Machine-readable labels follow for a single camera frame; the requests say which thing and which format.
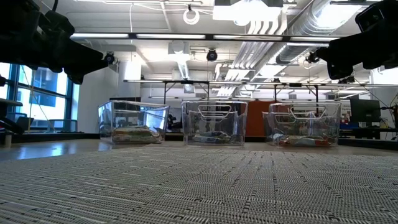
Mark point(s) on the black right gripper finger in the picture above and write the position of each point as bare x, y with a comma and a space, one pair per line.
340, 70
332, 51

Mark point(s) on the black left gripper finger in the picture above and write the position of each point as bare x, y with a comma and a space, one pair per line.
84, 60
76, 77

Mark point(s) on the purple granola bar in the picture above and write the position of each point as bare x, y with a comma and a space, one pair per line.
231, 140
208, 138

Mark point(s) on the black ceiling spotlight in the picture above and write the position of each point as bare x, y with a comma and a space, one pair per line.
109, 58
311, 57
346, 80
212, 55

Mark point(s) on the large window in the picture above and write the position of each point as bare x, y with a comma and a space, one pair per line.
46, 102

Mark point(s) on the black computer monitor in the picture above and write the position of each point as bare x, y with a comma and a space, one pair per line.
365, 110

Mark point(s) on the clear plastic bin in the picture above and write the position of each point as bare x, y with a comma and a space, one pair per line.
130, 118
304, 124
214, 124

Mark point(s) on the large grey desk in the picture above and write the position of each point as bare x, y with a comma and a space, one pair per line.
11, 102

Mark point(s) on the black office desk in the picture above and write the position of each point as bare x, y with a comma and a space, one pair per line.
373, 132

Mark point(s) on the white ceiling pipe bundle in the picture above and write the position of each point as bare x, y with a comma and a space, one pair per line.
258, 28

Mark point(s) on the long linear ceiling light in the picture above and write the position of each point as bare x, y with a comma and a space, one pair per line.
171, 36

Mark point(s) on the small white cylinder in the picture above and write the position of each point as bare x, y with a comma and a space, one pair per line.
7, 140

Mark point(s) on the orange partition panel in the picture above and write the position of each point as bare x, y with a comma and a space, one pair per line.
255, 118

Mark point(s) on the grey woven placemat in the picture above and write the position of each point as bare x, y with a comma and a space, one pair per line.
199, 186

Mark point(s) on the silver ventilation duct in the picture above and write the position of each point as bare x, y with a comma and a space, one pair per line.
311, 25

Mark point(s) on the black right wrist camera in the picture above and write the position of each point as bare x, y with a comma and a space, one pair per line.
377, 15

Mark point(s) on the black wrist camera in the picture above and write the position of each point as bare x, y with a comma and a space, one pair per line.
377, 15
59, 23

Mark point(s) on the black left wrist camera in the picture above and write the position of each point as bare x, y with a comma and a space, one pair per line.
59, 23

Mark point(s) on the black metal rack frame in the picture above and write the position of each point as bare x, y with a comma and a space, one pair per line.
186, 82
295, 84

